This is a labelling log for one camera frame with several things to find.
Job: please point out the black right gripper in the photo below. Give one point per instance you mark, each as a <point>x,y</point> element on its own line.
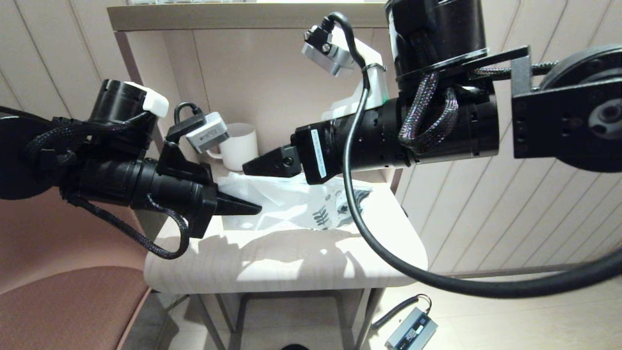
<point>313,155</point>

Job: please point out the white ribbed mug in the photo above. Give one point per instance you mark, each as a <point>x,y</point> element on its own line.
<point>243,146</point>

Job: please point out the white floral zip pouch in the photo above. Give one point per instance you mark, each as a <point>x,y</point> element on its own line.
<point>286,204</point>

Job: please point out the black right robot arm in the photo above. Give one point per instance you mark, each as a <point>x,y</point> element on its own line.
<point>437,48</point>

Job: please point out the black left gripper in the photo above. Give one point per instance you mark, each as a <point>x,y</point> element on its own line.
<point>199,194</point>

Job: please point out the white right camera mount bracket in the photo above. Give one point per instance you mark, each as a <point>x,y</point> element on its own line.
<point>374,92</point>

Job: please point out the brown upholstered chair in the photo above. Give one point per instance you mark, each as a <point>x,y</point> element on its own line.
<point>63,301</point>

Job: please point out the light wooden shelf desk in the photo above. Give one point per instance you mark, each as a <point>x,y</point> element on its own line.
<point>272,262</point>

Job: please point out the grey power adapter box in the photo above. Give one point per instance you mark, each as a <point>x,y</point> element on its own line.
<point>410,333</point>

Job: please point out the black round floor object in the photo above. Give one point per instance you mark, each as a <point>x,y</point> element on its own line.
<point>294,347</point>

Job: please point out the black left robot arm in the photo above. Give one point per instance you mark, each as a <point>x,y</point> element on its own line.
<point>107,180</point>

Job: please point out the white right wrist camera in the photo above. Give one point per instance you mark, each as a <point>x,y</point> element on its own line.
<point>328,56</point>

